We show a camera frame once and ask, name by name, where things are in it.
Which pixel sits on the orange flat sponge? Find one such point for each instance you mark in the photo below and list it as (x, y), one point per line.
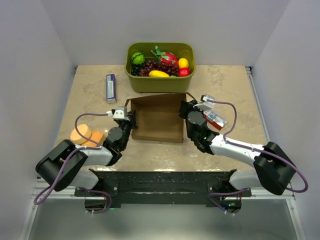
(96, 136)

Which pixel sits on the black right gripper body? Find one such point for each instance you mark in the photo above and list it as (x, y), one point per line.
(190, 136)

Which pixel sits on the green toy watermelon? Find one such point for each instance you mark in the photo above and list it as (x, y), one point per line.
(137, 58)

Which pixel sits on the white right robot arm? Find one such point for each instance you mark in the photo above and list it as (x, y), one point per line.
(272, 168)

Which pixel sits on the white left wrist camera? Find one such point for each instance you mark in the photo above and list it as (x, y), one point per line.
(120, 113)

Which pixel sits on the yellow toy lemon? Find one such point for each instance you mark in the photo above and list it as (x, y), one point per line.
(183, 63)

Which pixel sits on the purple toothpaste box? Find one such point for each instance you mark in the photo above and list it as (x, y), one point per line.
(111, 89)

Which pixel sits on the red toy apple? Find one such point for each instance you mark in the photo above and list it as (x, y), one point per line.
(184, 72)

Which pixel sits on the purple toy grape bunch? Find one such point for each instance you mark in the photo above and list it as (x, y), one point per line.
(149, 66)

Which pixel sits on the orange round sponge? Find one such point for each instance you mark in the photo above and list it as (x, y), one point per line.
(80, 135)

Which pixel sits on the pink toy dragon fruit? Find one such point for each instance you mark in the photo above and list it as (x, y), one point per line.
(165, 57)

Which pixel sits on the dark blue toy grapes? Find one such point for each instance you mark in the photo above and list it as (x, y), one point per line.
(135, 70)

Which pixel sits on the yellow toy mango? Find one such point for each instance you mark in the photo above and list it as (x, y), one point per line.
(158, 74)

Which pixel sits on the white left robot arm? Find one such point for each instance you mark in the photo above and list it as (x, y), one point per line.
(62, 166)

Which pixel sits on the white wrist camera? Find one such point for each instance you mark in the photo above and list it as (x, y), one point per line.
(120, 113)
(206, 103)

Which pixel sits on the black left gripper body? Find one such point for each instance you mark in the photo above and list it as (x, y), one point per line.
(126, 128)

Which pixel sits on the brown cardboard box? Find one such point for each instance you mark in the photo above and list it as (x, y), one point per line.
(157, 117)

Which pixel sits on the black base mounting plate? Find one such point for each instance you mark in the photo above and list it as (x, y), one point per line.
(164, 188)

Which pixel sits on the olive green plastic bin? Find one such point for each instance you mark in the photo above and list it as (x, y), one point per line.
(172, 84)

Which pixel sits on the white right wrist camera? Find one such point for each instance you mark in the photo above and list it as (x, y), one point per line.
(206, 103)

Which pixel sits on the red white snack packet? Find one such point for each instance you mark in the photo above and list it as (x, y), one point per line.
(214, 119)

